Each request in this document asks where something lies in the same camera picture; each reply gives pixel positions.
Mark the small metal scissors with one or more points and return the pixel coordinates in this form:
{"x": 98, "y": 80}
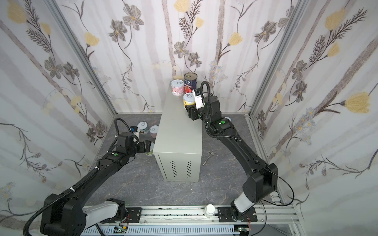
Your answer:
{"x": 210, "y": 154}

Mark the yellow label can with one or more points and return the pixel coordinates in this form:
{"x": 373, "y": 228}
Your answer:
{"x": 188, "y": 99}

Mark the grey metal cabinet box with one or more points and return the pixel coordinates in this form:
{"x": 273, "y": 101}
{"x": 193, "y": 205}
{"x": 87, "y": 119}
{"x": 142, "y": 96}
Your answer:
{"x": 178, "y": 146}

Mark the aluminium rail frame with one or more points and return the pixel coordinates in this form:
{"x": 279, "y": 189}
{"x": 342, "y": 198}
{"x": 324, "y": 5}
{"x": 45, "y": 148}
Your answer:
{"x": 262, "y": 219}

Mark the white cable duct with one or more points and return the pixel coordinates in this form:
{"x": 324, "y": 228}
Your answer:
{"x": 172, "y": 230}

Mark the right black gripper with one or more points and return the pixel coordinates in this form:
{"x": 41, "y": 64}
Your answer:
{"x": 193, "y": 111}

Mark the green label can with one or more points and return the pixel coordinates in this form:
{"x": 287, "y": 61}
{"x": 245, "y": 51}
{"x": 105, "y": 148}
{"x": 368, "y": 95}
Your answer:
{"x": 150, "y": 153}

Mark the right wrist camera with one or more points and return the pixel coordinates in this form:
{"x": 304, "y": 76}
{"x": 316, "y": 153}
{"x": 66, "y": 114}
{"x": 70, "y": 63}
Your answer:
{"x": 198, "y": 98}

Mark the pink white can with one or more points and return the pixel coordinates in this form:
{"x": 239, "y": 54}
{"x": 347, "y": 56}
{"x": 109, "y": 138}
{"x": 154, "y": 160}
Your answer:
{"x": 177, "y": 87}

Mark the dark label can left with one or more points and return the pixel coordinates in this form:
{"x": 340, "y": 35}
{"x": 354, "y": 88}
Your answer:
{"x": 143, "y": 128}

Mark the blue red tomato can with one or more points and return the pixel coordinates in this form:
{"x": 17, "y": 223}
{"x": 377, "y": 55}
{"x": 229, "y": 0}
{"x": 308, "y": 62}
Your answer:
{"x": 190, "y": 82}

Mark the pink label can left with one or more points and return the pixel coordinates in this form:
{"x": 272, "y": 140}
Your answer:
{"x": 154, "y": 131}

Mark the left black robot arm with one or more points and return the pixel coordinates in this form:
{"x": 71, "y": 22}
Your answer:
{"x": 65, "y": 215}

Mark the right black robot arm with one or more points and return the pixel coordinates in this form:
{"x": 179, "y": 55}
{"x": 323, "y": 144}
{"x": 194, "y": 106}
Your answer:
{"x": 262, "y": 177}

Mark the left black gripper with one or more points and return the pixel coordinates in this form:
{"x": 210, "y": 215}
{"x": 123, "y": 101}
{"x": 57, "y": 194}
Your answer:
{"x": 142, "y": 149}

